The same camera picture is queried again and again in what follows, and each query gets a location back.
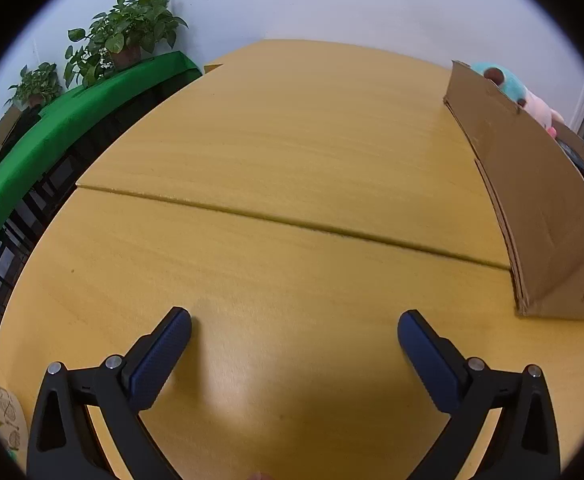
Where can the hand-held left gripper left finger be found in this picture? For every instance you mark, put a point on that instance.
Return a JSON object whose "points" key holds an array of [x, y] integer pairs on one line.
{"points": [[159, 360]]}

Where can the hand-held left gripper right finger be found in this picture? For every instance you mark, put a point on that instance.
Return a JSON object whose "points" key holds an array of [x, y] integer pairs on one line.
{"points": [[429, 360]]}

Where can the shallow cardboard box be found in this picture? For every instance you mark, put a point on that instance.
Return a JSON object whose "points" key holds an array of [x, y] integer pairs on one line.
{"points": [[531, 200]]}

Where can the black product box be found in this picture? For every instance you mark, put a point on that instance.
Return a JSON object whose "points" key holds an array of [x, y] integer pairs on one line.
{"points": [[579, 160]]}

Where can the teal and pink plush toy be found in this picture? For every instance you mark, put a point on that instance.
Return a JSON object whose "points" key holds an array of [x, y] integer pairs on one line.
{"points": [[501, 82]]}

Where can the wooden desktop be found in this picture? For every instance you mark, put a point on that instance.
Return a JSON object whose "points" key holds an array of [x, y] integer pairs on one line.
{"points": [[292, 160]]}

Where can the green table cloth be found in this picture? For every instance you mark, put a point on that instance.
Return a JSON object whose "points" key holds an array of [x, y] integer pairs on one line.
{"points": [[72, 115]]}

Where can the small wooden cabinet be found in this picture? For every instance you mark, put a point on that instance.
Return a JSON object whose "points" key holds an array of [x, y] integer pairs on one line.
{"points": [[213, 68]]}

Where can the small potted green plant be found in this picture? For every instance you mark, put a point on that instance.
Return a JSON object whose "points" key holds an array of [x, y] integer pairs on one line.
{"points": [[37, 82]]}

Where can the large potted green plant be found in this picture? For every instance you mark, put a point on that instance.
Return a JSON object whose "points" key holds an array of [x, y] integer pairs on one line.
{"points": [[132, 20]]}

